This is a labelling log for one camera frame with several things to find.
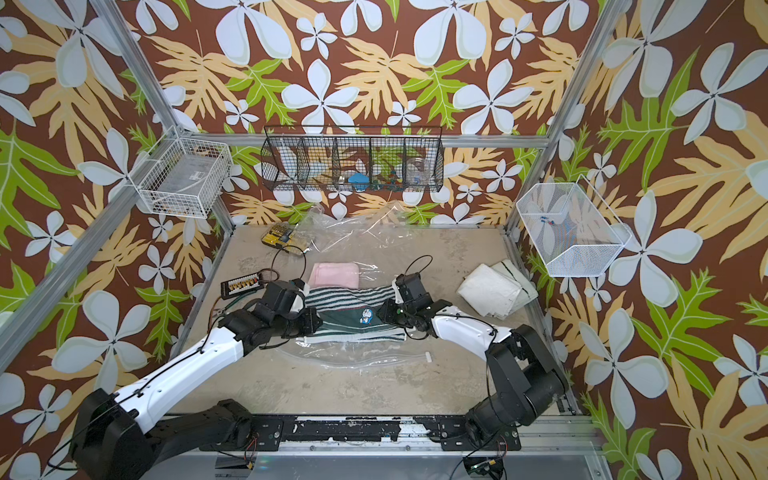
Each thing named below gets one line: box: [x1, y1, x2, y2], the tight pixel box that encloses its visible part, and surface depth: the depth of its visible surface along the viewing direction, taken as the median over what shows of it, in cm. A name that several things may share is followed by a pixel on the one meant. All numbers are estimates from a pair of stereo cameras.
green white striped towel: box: [296, 285, 405, 343], surface depth 92 cm
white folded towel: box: [456, 259, 539, 320], surface depth 100 cm
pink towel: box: [308, 262, 359, 288], surface depth 103 cm
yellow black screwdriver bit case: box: [261, 222, 312, 256], surface depth 113 cm
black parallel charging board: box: [220, 272, 264, 300], surface depth 103 cm
